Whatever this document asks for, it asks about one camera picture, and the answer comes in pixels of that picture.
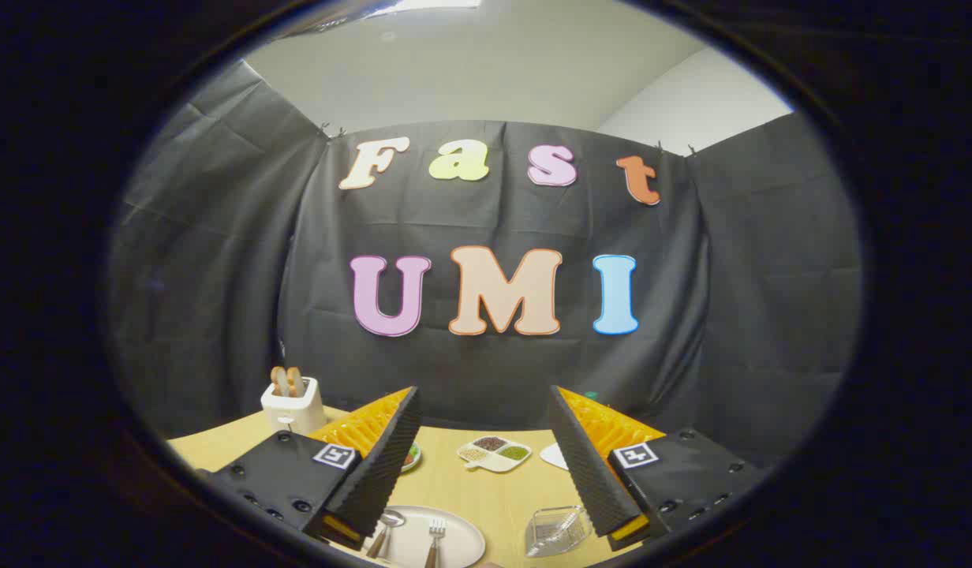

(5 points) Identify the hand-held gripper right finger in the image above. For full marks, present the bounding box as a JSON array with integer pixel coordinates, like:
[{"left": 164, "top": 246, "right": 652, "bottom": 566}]
[{"left": 548, "top": 385, "right": 759, "bottom": 552}]

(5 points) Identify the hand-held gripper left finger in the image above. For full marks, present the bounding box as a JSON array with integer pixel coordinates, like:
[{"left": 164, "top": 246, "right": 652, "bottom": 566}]
[{"left": 207, "top": 386, "right": 423, "bottom": 551}]

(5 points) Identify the clear plastic container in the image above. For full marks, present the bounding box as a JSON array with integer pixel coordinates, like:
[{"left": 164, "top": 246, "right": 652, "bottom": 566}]
[{"left": 525, "top": 506, "right": 592, "bottom": 559}]

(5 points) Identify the white divided dish with beans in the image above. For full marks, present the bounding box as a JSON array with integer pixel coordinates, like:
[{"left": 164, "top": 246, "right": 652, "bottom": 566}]
[{"left": 457, "top": 435, "right": 533, "bottom": 473}]

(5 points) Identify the white round plate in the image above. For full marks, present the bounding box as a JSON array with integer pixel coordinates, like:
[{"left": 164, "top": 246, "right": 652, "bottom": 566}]
[{"left": 362, "top": 505, "right": 487, "bottom": 568}]

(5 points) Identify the white toaster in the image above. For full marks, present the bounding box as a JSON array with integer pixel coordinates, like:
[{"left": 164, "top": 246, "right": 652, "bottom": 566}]
[{"left": 260, "top": 377, "right": 327, "bottom": 435}]

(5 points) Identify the black backdrop cloth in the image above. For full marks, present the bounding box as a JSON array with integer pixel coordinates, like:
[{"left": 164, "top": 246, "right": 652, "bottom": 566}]
[{"left": 107, "top": 62, "right": 863, "bottom": 468}]

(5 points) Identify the wooden handled spoon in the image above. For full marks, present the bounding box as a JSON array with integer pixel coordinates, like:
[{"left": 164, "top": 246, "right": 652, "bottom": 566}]
[{"left": 366, "top": 510, "right": 406, "bottom": 560}]

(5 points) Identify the wooden handled fork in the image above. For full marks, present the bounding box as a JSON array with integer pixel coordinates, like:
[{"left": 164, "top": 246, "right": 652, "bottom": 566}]
[{"left": 424, "top": 518, "right": 447, "bottom": 568}]

